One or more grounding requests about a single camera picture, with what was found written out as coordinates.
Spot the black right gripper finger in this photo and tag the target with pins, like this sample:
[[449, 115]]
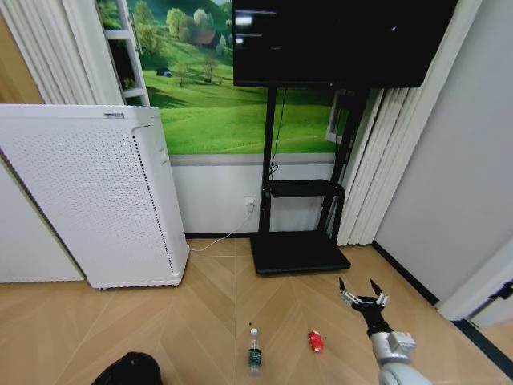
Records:
[[346, 294], [378, 294]]

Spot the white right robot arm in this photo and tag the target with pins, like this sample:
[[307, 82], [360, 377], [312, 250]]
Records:
[[394, 355]]

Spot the black trash bin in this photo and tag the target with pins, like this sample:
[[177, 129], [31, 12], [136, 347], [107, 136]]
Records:
[[128, 370]]

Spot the crushed red can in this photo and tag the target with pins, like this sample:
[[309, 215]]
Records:
[[316, 341]]

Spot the black television stand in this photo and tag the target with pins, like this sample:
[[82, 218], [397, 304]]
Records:
[[300, 224]]

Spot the clear plastic bottle green label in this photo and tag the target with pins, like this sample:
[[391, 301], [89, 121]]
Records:
[[254, 353]]

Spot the white pleated curtain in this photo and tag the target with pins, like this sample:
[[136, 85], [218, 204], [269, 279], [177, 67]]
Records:
[[52, 50], [384, 160]]

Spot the black television screen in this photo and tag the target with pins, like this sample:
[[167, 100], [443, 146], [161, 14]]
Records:
[[340, 40]]

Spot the white air purifier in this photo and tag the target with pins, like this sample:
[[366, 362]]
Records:
[[100, 192]]

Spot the white wall socket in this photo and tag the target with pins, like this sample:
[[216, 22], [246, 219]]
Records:
[[250, 203]]

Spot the green landscape wall poster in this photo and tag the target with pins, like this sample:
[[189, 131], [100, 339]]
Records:
[[224, 92]]

